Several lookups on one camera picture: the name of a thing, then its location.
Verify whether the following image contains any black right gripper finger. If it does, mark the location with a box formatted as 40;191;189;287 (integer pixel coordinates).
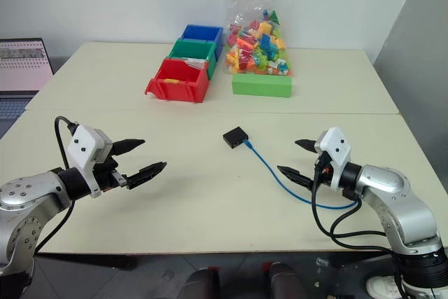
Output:
276;165;315;190
295;139;318;153

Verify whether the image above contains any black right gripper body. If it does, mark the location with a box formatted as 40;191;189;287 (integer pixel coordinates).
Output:
313;151;334;188

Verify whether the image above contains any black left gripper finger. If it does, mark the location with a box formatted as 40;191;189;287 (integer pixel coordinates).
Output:
125;161;168;191
111;139;146;156

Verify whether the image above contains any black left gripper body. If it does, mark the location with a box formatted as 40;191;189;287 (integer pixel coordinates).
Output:
91;153;130;193

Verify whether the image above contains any small black box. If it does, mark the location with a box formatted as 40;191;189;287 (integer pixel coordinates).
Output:
222;125;251;150

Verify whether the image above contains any green rectangular block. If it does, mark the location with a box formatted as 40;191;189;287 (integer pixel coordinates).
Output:
231;72;293;98

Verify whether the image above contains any red plastic storage bin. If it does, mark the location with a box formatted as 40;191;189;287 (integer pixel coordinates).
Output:
144;58;211;104

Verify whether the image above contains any clear crumpled plastic bag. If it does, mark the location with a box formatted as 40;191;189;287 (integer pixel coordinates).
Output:
181;57;209;71

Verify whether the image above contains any clear bag of toy bricks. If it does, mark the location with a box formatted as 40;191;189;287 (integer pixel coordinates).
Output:
222;0;297;78

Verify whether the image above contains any green plastic storage bin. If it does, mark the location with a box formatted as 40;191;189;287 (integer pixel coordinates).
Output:
168;39;218;81

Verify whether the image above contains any white shoe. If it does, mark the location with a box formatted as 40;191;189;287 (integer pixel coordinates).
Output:
365;274;404;299

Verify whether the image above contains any open laptop computer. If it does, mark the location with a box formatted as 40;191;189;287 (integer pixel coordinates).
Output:
0;37;55;120

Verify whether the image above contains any blue plastic storage bin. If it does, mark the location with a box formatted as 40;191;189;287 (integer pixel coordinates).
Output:
181;25;224;60

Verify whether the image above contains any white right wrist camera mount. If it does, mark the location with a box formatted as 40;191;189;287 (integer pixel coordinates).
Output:
314;127;352;192

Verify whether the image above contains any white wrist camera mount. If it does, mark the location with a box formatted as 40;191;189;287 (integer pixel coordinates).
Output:
314;127;352;192
66;124;113;199

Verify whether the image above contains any blue cable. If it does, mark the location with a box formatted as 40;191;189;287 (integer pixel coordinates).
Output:
242;140;362;211

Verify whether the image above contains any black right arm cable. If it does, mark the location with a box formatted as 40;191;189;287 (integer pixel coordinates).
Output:
310;169;398;255

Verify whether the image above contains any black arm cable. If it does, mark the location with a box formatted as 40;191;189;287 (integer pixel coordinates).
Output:
34;116;80;254
310;169;398;255

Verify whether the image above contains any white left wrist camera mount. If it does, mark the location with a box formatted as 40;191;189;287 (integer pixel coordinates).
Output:
66;124;113;199

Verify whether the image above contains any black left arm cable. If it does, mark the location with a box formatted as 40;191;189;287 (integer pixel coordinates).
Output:
34;116;80;254

